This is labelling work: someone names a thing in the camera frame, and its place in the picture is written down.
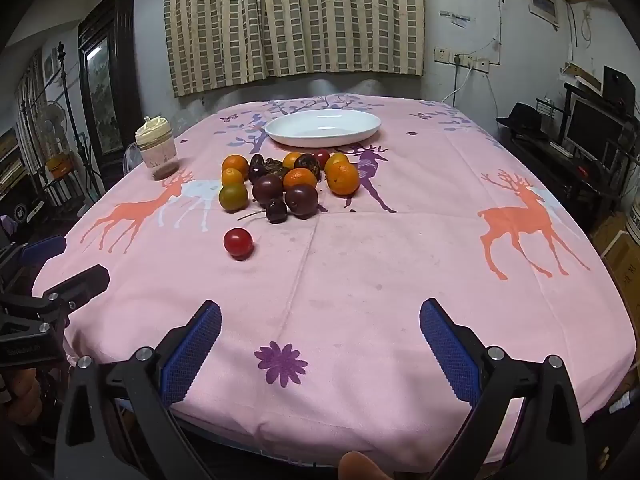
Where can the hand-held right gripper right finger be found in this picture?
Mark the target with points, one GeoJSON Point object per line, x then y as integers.
{"type": "Point", "coordinates": [447, 355]}

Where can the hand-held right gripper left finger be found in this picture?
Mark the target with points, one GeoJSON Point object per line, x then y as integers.
{"type": "Point", "coordinates": [192, 355]}

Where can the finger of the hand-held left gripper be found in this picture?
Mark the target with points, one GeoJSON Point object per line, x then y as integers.
{"type": "Point", "coordinates": [45, 249]}
{"type": "Point", "coordinates": [80, 282]}

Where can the greenish orange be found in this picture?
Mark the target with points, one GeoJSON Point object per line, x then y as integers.
{"type": "Point", "coordinates": [233, 196]}

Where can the dark cherry with stem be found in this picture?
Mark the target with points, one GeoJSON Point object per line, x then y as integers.
{"type": "Point", "coordinates": [276, 211]}

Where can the dark purple plum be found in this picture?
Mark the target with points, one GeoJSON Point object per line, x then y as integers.
{"type": "Point", "coordinates": [267, 190]}
{"type": "Point", "coordinates": [306, 162]}
{"type": "Point", "coordinates": [301, 201]}
{"type": "Point", "coordinates": [257, 167]}

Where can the yellowish orange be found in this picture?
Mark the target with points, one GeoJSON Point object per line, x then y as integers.
{"type": "Point", "coordinates": [231, 177]}

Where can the small orange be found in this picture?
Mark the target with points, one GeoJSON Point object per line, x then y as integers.
{"type": "Point", "coordinates": [300, 179]}
{"type": "Point", "coordinates": [291, 160]}
{"type": "Point", "coordinates": [336, 161]}
{"type": "Point", "coordinates": [235, 164]}

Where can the large orange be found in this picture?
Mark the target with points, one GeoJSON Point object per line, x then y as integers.
{"type": "Point", "coordinates": [343, 179]}

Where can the wrinkled brown fruit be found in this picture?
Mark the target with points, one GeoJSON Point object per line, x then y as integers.
{"type": "Point", "coordinates": [274, 165]}

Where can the small red cherry tomato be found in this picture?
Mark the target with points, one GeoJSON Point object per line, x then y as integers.
{"type": "Point", "coordinates": [321, 157]}

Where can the white oval plate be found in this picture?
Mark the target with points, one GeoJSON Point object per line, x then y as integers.
{"type": "Point", "coordinates": [322, 128]}

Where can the person's left hand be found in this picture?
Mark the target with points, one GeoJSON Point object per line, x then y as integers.
{"type": "Point", "coordinates": [22, 397]}

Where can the person's right hand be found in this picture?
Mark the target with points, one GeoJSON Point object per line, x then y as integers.
{"type": "Point", "coordinates": [360, 467]}

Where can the orange box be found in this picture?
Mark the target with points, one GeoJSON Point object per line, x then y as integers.
{"type": "Point", "coordinates": [58, 165]}

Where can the standing fan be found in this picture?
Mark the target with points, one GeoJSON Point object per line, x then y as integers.
{"type": "Point", "coordinates": [52, 127]}

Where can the pink deer print tablecloth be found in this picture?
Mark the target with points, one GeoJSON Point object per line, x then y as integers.
{"type": "Point", "coordinates": [350, 270]}

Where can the jar with cream lid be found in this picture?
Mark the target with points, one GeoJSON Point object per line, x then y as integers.
{"type": "Point", "coordinates": [156, 150]}

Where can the cardboard box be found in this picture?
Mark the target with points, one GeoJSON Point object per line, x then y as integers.
{"type": "Point", "coordinates": [617, 247]}

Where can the dark desk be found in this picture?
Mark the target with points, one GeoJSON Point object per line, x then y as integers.
{"type": "Point", "coordinates": [560, 175]}

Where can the black hat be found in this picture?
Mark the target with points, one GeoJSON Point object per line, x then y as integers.
{"type": "Point", "coordinates": [523, 121]}

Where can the computer monitor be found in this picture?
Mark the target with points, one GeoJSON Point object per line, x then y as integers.
{"type": "Point", "coordinates": [592, 127]}

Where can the black speaker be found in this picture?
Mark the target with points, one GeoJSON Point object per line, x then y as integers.
{"type": "Point", "coordinates": [618, 85]}

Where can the checked beige curtain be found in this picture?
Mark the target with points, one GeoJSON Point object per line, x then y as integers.
{"type": "Point", "coordinates": [295, 22]}

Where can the wall socket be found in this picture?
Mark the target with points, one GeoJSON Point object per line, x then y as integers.
{"type": "Point", "coordinates": [482, 64]}
{"type": "Point", "coordinates": [440, 53]}
{"type": "Point", "coordinates": [463, 60]}

